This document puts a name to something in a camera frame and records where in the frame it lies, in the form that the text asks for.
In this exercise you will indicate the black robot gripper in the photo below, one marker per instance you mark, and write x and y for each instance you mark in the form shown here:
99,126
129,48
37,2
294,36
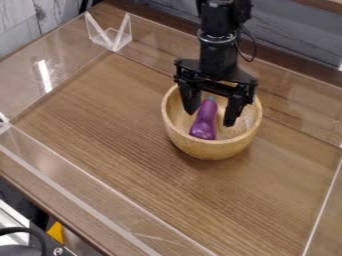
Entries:
216,73

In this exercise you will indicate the purple toy eggplant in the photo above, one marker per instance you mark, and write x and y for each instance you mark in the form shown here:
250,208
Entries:
204,127

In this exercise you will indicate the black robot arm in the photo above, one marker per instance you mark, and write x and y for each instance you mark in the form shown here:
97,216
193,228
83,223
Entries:
224,18

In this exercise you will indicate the brown wooden bowl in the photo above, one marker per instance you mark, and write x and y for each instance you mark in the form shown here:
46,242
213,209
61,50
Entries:
233,139

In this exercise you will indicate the clear acrylic table barrier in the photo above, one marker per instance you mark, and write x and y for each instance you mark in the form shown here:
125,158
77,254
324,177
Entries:
85,149

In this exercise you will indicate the yellow black device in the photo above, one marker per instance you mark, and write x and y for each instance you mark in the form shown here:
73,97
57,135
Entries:
50,241

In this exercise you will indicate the clear acrylic corner bracket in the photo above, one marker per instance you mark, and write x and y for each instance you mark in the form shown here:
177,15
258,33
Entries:
110,38

